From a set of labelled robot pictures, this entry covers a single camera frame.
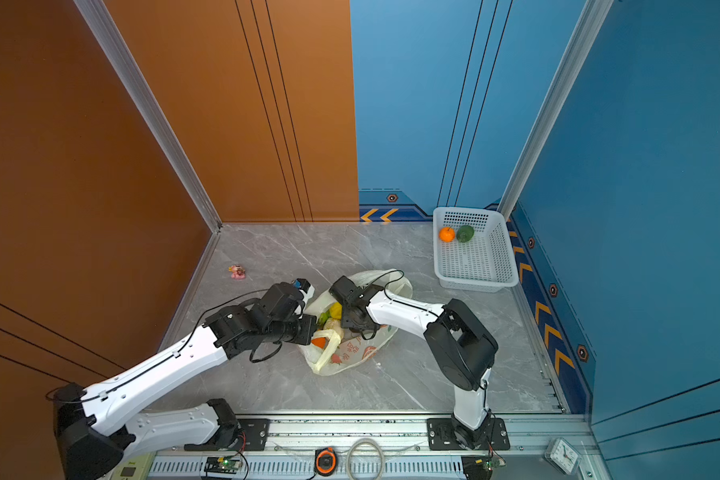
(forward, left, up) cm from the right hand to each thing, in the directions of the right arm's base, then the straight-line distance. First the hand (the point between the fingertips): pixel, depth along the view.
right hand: (352, 321), depth 90 cm
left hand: (-8, +7, +13) cm, 17 cm away
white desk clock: (-33, -51, -3) cm, 61 cm away
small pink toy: (+19, +41, +1) cm, 45 cm away
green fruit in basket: (+36, -41, +1) cm, 55 cm away
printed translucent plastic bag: (-14, +2, +13) cm, 20 cm away
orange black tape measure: (-35, +5, 0) cm, 35 cm away
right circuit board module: (-35, -32, -5) cm, 48 cm away
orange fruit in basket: (+36, -34, +1) cm, 49 cm away
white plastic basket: (+31, -44, -3) cm, 54 cm away
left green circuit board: (-35, +30, -4) cm, 46 cm away
